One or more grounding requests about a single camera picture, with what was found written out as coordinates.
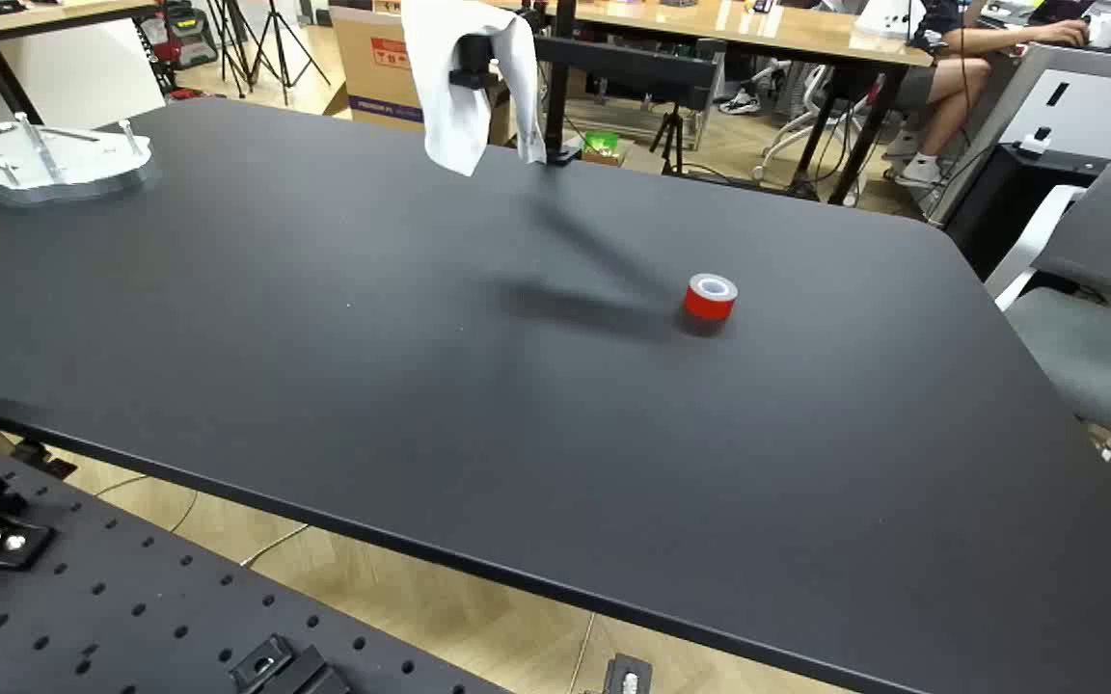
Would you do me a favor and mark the small black tripod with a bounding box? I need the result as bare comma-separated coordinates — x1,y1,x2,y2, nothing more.
648,106,700,180

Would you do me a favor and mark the long wooden table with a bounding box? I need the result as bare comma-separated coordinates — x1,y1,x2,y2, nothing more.
571,0,943,207

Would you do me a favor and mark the clear plastic bag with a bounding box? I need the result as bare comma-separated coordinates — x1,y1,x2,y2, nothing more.
0,109,157,212

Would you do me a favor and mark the grey office chair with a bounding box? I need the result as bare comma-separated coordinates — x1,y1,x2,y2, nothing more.
984,125,1111,463

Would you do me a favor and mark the white cloth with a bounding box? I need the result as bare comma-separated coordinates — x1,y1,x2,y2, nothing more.
397,0,546,180

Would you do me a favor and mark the white panel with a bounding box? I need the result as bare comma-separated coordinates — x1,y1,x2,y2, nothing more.
0,17,175,134

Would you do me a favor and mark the cardboard box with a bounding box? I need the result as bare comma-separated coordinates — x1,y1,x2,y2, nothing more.
327,3,518,148

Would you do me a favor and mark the tall black tripod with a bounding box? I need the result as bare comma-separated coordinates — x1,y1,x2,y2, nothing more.
198,0,334,109

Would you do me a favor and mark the seated person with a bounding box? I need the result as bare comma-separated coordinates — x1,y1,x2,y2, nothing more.
891,0,1105,197

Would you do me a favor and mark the black stand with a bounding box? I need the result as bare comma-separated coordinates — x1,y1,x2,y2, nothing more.
447,0,588,170

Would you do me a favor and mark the green packet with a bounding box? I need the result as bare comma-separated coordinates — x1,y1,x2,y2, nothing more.
580,126,631,170

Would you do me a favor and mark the red tape roll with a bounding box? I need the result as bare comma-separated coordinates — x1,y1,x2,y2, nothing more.
679,269,746,332

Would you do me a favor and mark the grey cabinet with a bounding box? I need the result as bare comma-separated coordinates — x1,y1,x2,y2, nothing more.
928,44,1111,252

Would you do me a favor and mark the black perforated mounting board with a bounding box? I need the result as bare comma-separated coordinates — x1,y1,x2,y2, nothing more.
0,365,508,694

